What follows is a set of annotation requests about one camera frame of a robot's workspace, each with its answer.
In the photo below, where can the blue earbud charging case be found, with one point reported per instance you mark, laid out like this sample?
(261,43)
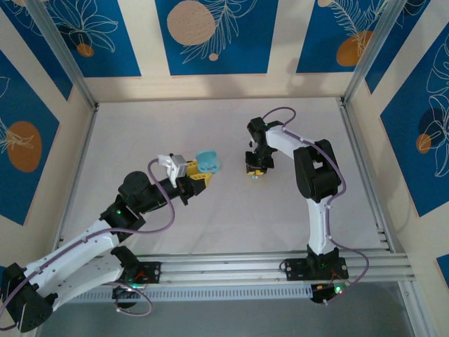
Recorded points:
(207,156)

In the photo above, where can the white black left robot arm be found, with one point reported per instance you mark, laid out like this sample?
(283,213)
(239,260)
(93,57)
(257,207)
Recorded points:
(94,277)

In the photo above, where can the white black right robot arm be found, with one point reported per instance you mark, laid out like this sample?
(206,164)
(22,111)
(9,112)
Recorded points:
(315,168)

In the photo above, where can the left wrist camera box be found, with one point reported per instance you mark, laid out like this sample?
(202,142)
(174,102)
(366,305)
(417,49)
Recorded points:
(179,166)

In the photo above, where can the aluminium side rail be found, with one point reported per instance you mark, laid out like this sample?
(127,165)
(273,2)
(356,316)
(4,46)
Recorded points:
(84,147)
(354,140)

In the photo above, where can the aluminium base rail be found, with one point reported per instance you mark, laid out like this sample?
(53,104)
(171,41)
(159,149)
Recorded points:
(228,270)

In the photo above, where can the aluminium frame post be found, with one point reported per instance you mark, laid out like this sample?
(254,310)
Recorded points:
(414,316)
(372,52)
(63,52)

